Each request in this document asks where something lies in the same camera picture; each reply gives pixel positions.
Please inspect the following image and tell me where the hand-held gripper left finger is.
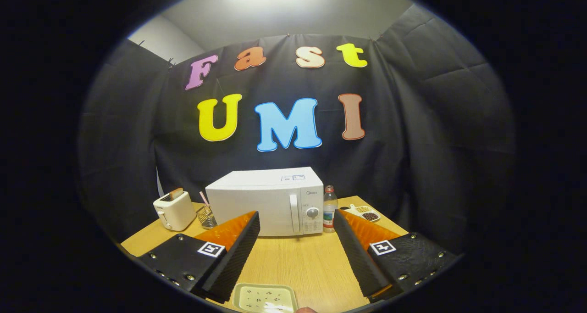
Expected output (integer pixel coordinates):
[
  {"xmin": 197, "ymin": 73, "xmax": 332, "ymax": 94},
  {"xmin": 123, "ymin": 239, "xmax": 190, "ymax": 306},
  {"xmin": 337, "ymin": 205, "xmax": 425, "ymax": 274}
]
[{"xmin": 138, "ymin": 211, "xmax": 261, "ymax": 304}]

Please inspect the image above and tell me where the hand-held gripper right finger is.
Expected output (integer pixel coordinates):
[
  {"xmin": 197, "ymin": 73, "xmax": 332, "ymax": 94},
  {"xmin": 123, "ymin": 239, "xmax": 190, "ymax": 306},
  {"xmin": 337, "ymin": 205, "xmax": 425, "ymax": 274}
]
[{"xmin": 333, "ymin": 208, "xmax": 459, "ymax": 303}]

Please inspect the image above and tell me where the white microwave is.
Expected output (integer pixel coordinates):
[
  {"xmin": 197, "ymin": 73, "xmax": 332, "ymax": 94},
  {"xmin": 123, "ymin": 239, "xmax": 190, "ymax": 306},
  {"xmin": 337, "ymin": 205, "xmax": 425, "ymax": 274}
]
[{"xmin": 205, "ymin": 167, "xmax": 324, "ymax": 237}]

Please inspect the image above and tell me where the white divided bean dish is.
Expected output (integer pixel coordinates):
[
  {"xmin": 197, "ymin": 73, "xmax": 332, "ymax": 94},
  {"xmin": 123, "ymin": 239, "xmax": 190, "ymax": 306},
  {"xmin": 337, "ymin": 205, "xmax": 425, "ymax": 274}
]
[{"xmin": 344, "ymin": 204, "xmax": 381, "ymax": 223}]

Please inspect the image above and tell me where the cream tray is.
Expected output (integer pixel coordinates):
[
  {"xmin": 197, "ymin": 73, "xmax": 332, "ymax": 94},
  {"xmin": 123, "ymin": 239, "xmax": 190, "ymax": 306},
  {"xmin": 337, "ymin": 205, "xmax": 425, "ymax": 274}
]
[{"xmin": 233, "ymin": 283, "xmax": 299, "ymax": 313}]

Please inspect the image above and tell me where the clear water bottle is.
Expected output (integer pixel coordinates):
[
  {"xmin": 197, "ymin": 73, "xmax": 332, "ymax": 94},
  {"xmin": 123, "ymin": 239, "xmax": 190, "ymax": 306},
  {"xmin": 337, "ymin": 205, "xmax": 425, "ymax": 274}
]
[{"xmin": 323, "ymin": 185, "xmax": 339, "ymax": 233}]

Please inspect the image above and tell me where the white toaster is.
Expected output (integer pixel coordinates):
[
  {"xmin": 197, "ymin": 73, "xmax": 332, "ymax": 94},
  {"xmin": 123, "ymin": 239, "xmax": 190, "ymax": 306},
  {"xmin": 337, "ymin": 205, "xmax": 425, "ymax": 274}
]
[{"xmin": 153, "ymin": 190, "xmax": 197, "ymax": 231}]

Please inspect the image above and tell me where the wire mesh holder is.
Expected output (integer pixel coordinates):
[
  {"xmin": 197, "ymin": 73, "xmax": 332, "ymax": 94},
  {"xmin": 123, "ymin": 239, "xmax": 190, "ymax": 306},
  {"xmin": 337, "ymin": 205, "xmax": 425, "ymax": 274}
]
[{"xmin": 196, "ymin": 205, "xmax": 218, "ymax": 229}]

